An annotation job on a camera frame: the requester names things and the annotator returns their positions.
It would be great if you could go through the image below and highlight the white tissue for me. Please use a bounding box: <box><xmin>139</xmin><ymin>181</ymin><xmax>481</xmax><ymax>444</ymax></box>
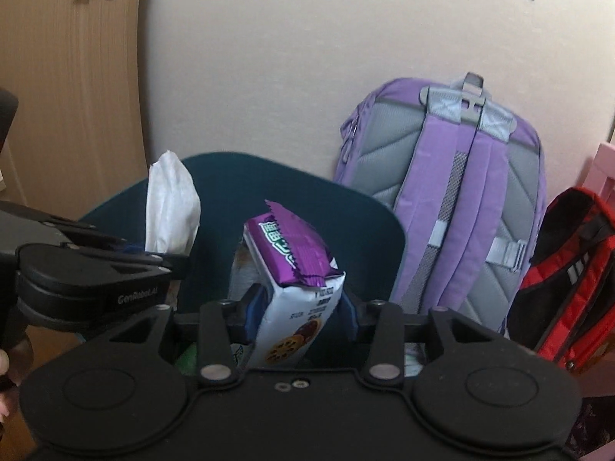
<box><xmin>145</xmin><ymin>150</ymin><xmax>201</xmax><ymax>255</ymax></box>

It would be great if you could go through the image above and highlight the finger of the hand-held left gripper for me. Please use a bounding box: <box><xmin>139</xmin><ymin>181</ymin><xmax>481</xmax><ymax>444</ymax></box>
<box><xmin>41</xmin><ymin>221</ymin><xmax>145</xmax><ymax>253</ymax></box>
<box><xmin>72</xmin><ymin>247</ymin><xmax>189</xmax><ymax>279</ymax></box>

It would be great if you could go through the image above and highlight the dark teal trash bin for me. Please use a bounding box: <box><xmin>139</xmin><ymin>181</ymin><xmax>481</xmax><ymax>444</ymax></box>
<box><xmin>77</xmin><ymin>152</ymin><xmax>408</xmax><ymax>347</ymax></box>

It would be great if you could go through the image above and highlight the purple white biscuit packet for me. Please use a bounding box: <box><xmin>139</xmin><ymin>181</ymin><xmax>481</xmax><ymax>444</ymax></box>
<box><xmin>227</xmin><ymin>199</ymin><xmax>347</xmax><ymax>370</ymax></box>

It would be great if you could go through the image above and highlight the purple grey backpack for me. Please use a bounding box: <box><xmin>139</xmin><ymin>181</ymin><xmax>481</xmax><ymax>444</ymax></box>
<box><xmin>334</xmin><ymin>73</ymin><xmax>549</xmax><ymax>375</ymax></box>

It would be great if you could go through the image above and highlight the person's left hand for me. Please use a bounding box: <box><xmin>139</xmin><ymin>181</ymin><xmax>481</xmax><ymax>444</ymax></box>
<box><xmin>0</xmin><ymin>338</ymin><xmax>34</xmax><ymax>426</ymax></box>

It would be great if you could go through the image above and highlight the beige wooden door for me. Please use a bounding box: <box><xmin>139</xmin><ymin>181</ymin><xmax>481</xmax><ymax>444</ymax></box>
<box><xmin>0</xmin><ymin>0</ymin><xmax>150</xmax><ymax>231</ymax></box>

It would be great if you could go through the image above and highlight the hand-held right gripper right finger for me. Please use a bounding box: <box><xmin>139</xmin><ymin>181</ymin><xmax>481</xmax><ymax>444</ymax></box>
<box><xmin>341</xmin><ymin>295</ymin><xmax>493</xmax><ymax>387</ymax></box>

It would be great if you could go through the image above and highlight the purple patterned bag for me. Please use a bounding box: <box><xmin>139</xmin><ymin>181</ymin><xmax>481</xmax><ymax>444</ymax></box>
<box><xmin>568</xmin><ymin>386</ymin><xmax>615</xmax><ymax>461</ymax></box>

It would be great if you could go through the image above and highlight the red black backpack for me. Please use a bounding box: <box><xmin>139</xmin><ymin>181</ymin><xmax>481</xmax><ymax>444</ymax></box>
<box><xmin>507</xmin><ymin>187</ymin><xmax>615</xmax><ymax>375</ymax></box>

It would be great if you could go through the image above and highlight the pink furniture frame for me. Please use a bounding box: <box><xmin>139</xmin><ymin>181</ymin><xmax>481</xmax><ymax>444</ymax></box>
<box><xmin>583</xmin><ymin>141</ymin><xmax>615</xmax><ymax>193</ymax></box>

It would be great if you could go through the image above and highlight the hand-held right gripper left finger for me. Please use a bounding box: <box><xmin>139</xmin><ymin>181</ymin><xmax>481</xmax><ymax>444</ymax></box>
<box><xmin>108</xmin><ymin>285</ymin><xmax>265</xmax><ymax>387</ymax></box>

